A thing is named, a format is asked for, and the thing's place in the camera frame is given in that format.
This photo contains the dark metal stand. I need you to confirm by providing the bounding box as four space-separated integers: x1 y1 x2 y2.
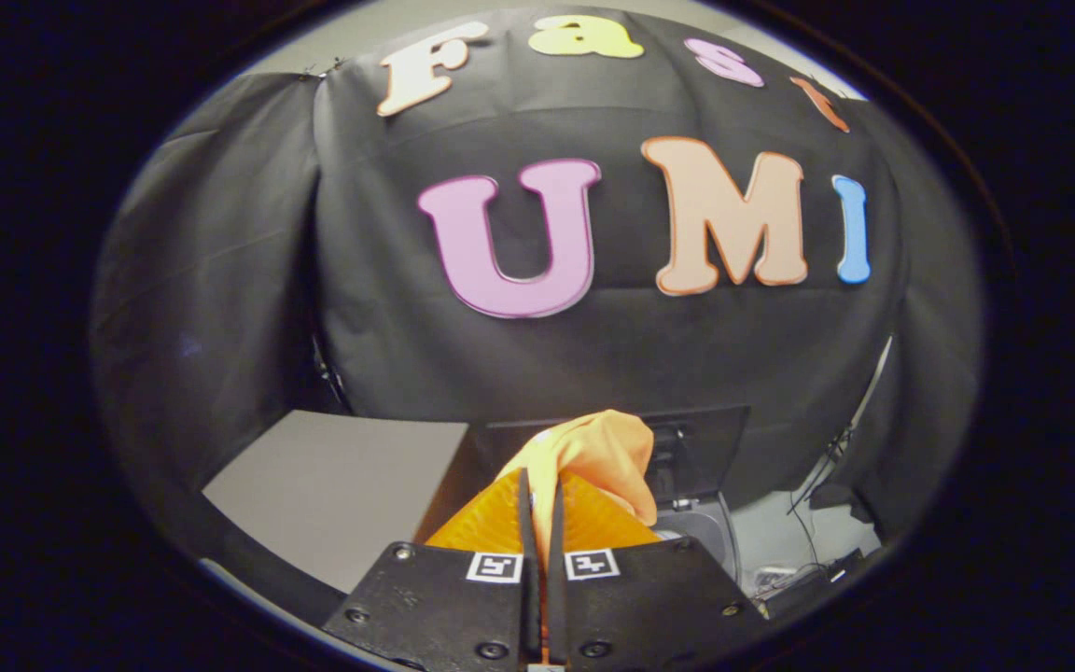
312 331 349 413

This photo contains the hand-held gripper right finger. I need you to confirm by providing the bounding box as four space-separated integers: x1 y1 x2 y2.
547 471 772 672

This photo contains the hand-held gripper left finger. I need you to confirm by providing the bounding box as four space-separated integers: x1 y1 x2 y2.
323 467 540 672

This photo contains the black backdrop cloth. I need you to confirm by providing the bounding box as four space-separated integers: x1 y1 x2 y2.
90 5 984 570

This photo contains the white cabinet with grey top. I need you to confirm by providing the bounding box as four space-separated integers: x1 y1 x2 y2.
200 411 501 628

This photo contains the black light stand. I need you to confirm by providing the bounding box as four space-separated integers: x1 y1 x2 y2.
785 420 860 524

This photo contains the orange garment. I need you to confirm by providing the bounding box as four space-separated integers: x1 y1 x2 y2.
496 409 658 572

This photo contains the black box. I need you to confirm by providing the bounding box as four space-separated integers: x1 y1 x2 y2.
752 551 865 617

